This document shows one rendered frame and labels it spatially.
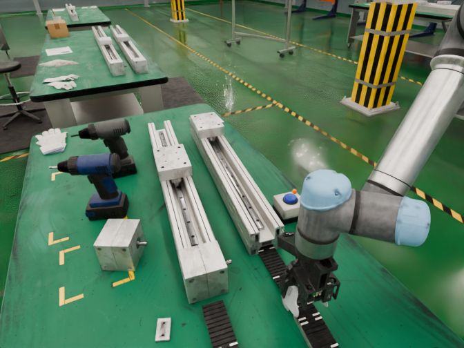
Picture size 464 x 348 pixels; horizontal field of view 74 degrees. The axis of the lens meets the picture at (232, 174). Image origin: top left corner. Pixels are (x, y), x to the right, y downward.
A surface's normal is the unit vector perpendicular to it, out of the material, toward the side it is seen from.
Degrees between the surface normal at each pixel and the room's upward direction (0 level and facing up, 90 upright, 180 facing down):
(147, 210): 0
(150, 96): 90
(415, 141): 54
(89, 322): 0
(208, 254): 0
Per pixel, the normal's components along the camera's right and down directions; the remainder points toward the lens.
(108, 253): -0.06, 0.56
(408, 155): -0.32, -0.07
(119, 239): -0.02, -0.83
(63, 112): 0.41, 0.51
